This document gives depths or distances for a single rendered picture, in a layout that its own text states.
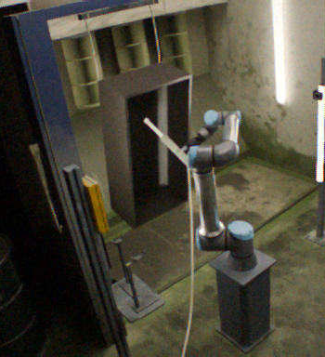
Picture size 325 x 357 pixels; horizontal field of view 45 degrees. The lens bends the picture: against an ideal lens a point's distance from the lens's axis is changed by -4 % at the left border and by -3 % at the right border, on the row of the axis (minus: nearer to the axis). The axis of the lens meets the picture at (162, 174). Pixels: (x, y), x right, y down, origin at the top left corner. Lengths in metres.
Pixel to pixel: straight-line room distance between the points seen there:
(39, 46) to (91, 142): 2.33
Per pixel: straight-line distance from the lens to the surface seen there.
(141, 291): 2.31
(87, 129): 4.38
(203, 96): 5.17
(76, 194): 1.81
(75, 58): 3.94
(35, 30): 2.15
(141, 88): 2.83
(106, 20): 3.96
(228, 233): 2.48
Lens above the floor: 2.34
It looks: 26 degrees down
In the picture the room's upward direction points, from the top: 9 degrees counter-clockwise
